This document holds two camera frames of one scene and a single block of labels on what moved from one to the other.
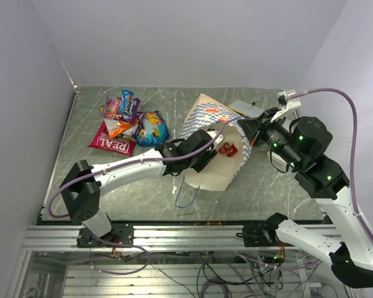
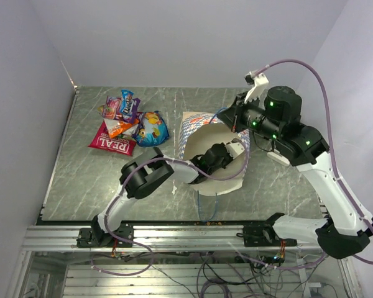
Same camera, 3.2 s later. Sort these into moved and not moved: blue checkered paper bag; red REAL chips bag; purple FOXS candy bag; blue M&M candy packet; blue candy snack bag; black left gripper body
Moved: blue checkered paper bag; black left gripper body
Not moved: purple FOXS candy bag; blue candy snack bag; blue M&M candy packet; red REAL chips bag
